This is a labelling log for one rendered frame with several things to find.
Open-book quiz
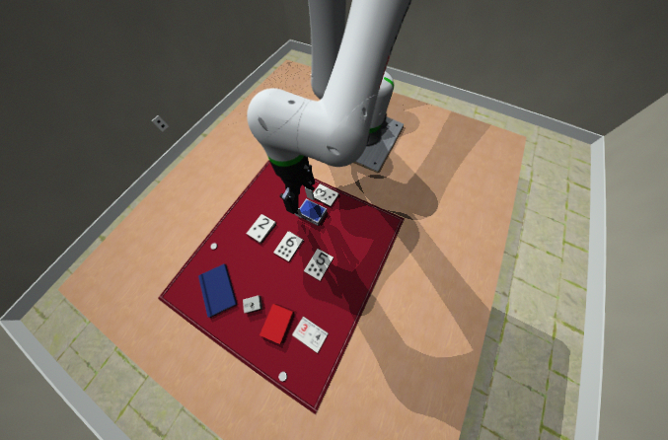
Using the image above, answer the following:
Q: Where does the blue notebook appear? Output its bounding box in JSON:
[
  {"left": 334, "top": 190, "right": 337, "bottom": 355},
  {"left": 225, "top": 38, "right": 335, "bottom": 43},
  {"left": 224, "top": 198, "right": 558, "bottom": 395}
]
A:
[{"left": 198, "top": 263, "right": 237, "bottom": 318}]

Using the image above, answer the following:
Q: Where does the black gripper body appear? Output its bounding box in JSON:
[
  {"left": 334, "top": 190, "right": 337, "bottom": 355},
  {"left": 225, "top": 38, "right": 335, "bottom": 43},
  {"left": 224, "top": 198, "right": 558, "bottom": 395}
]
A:
[{"left": 282, "top": 170, "right": 308, "bottom": 192}]

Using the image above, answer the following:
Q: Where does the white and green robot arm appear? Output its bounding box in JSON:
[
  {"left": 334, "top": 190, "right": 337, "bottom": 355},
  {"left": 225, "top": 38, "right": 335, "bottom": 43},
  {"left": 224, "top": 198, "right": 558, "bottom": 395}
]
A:
[{"left": 247, "top": 0, "right": 411, "bottom": 180}]

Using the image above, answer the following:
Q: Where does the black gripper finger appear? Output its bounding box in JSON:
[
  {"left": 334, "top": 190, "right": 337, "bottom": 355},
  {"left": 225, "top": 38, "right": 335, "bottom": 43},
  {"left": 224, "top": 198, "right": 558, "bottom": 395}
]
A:
[
  {"left": 280, "top": 184, "right": 303, "bottom": 218},
  {"left": 303, "top": 165, "right": 315, "bottom": 200}
]

